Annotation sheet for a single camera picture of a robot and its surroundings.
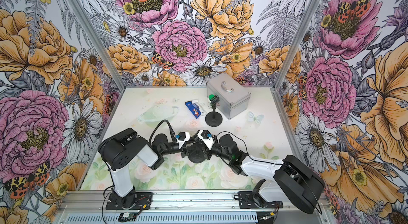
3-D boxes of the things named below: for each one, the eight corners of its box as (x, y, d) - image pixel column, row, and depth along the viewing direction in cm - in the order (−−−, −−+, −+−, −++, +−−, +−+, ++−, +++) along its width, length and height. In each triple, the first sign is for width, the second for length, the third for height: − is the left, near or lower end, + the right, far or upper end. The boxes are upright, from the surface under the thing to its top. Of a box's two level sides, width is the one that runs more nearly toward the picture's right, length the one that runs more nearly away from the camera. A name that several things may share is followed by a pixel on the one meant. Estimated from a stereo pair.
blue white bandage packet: (196, 118, 106) (195, 115, 103) (186, 104, 113) (185, 101, 111) (205, 113, 108) (205, 110, 106) (195, 100, 116) (195, 97, 113)
